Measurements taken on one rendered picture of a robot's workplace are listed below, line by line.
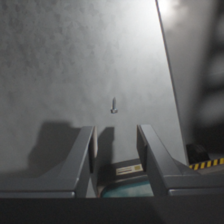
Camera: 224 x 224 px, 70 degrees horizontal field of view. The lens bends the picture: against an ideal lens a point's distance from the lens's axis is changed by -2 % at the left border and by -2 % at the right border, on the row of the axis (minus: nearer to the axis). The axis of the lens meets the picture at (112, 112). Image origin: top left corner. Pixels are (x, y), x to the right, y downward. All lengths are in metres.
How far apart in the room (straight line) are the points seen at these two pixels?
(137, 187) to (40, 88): 0.21
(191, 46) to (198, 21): 0.12
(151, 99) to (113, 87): 0.06
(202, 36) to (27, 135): 0.93
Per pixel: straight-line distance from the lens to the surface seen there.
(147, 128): 0.15
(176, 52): 0.97
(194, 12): 1.03
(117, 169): 0.28
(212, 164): 0.84
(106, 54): 0.25
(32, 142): 0.31
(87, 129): 0.15
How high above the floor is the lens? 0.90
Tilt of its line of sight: 74 degrees down
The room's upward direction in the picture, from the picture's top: 180 degrees counter-clockwise
